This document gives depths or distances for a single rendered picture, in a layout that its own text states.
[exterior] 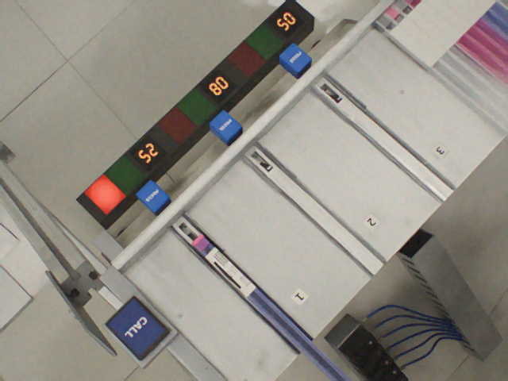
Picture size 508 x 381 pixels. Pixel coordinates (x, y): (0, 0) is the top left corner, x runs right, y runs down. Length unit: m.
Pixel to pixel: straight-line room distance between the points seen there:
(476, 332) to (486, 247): 0.13
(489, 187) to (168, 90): 0.68
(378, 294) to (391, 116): 0.37
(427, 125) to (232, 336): 0.31
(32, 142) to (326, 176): 0.80
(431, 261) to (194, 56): 0.70
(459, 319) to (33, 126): 0.83
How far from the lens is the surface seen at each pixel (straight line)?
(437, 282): 1.17
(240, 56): 0.90
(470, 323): 1.25
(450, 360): 1.32
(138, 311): 0.78
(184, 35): 1.59
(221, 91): 0.89
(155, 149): 0.87
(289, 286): 0.82
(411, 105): 0.88
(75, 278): 0.92
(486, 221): 1.26
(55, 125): 1.53
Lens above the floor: 1.45
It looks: 57 degrees down
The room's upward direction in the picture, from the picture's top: 121 degrees clockwise
